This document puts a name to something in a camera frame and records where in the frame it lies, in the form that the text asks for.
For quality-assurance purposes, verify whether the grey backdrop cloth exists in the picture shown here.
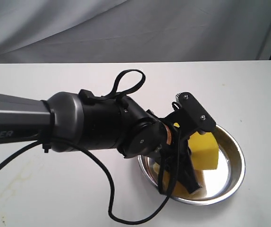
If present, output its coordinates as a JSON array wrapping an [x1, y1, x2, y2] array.
[[0, 0, 271, 63]]

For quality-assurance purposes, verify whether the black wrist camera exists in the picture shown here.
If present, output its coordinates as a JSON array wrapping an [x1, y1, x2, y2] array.
[[169, 92, 216, 137]]

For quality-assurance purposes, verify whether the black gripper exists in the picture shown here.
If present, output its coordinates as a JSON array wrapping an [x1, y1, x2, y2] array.
[[149, 111, 203, 195]]

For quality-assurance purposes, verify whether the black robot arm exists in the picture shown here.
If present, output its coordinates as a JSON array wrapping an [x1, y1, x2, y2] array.
[[0, 90, 215, 193]]

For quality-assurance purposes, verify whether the round stainless steel dish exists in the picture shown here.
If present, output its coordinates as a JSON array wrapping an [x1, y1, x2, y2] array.
[[137, 122, 246, 206]]

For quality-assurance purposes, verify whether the yellow sponge block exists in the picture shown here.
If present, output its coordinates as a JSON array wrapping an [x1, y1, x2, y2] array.
[[153, 122, 220, 197]]

